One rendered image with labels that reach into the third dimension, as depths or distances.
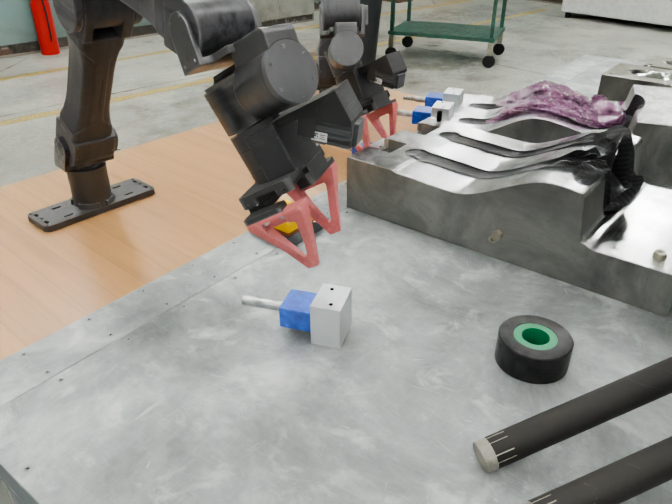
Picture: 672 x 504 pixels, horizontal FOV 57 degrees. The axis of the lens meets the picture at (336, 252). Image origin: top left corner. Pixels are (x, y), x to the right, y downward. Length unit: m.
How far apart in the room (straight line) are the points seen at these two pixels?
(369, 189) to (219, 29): 0.45
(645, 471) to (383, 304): 0.36
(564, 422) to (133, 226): 0.70
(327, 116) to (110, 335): 0.38
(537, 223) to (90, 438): 0.60
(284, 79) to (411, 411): 0.35
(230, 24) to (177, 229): 0.45
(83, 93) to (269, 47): 0.43
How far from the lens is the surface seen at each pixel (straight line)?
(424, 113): 1.30
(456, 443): 0.63
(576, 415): 0.62
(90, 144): 1.02
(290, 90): 0.56
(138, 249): 0.96
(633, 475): 0.59
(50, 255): 0.99
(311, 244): 0.63
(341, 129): 0.60
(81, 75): 0.92
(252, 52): 0.58
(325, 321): 0.70
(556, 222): 0.86
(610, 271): 0.86
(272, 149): 0.61
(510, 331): 0.72
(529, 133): 1.23
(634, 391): 0.64
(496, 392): 0.69
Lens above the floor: 1.26
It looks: 30 degrees down
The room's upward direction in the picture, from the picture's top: straight up
